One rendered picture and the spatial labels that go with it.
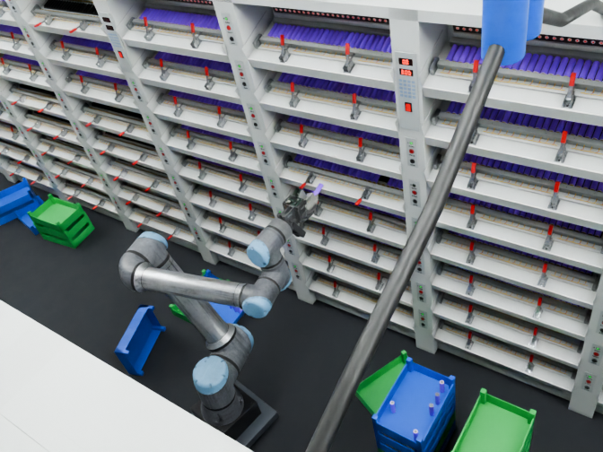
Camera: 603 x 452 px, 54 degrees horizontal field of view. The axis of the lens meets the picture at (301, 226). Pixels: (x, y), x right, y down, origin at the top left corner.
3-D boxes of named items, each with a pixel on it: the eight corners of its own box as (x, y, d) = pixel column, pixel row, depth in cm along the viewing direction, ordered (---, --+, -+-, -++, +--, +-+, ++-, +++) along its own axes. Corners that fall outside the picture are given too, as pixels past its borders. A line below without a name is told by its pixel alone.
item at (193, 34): (233, 64, 226) (216, 38, 214) (127, 46, 256) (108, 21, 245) (258, 24, 231) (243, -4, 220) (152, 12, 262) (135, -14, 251)
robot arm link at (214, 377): (194, 404, 251) (183, 380, 240) (213, 371, 263) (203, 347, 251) (225, 413, 246) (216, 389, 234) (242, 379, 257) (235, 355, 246)
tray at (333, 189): (407, 218, 228) (402, 205, 220) (282, 182, 259) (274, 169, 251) (427, 176, 234) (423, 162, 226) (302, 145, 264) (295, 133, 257)
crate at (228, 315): (251, 305, 322) (252, 298, 315) (228, 332, 311) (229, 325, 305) (207, 275, 329) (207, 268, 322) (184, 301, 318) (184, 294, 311)
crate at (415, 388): (422, 452, 213) (421, 442, 208) (372, 428, 224) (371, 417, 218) (455, 387, 230) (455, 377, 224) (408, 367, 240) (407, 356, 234)
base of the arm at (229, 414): (219, 434, 250) (214, 421, 244) (193, 408, 261) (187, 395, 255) (252, 404, 259) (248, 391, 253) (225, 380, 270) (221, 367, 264)
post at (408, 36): (434, 354, 279) (417, 10, 165) (415, 346, 284) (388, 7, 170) (451, 323, 290) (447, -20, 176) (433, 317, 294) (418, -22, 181)
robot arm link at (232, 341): (221, 376, 263) (113, 256, 229) (238, 345, 274) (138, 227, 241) (246, 375, 254) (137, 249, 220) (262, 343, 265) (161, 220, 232)
